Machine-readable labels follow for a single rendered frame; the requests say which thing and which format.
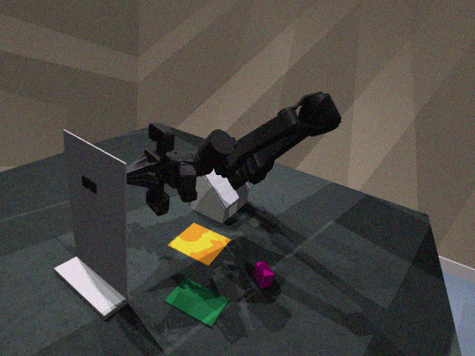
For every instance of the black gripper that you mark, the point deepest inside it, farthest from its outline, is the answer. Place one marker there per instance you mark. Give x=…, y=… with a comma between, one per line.
x=160, y=164

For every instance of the magenta block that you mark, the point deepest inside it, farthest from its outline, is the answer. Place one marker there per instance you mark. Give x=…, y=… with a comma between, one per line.
x=263, y=274

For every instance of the green flat rectangular mat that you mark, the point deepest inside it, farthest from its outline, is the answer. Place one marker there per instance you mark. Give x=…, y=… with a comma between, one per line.
x=197, y=301

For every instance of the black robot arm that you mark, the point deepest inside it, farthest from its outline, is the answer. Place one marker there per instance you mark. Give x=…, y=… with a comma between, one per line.
x=252, y=156

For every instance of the grey panel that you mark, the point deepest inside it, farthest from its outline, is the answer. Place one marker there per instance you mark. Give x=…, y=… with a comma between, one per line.
x=97, y=184

